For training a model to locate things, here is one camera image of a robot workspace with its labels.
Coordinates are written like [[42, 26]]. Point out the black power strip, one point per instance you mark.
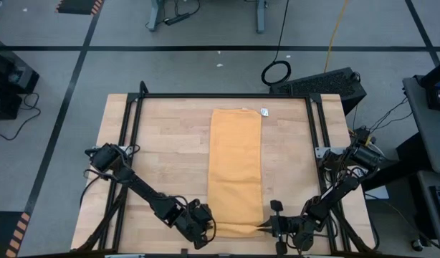
[[177, 19]]

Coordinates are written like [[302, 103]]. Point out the grey desk leg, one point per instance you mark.
[[155, 14], [260, 18]]

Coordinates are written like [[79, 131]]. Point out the black table support leg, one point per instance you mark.
[[402, 168]]

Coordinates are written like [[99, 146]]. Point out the orange waffle weave towel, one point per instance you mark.
[[234, 161]]

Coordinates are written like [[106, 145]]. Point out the grey side table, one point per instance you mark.
[[431, 136], [426, 215]]

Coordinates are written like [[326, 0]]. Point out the black equipment stack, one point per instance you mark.
[[8, 75]]

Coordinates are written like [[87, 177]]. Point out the black aluminium table frame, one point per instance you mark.
[[223, 95]]

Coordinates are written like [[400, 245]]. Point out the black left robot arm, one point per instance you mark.
[[141, 186]]

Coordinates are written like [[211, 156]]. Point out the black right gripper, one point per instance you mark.
[[291, 229]]

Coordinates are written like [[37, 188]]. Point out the black orange hazard mat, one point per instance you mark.
[[76, 6], [1, 233]]

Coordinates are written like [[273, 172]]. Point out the black caster wheel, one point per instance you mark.
[[417, 245]]

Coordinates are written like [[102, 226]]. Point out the silver aluminium bracket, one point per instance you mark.
[[125, 256], [316, 256]]

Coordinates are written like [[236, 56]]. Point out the black computer tower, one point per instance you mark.
[[320, 84]]

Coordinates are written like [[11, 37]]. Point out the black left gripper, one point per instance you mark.
[[196, 222]]

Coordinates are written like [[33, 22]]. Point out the black monitor with lit screen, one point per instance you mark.
[[436, 86]]

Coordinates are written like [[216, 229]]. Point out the white paper sign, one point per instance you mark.
[[379, 193]]

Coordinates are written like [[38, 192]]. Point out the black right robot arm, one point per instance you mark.
[[342, 188]]

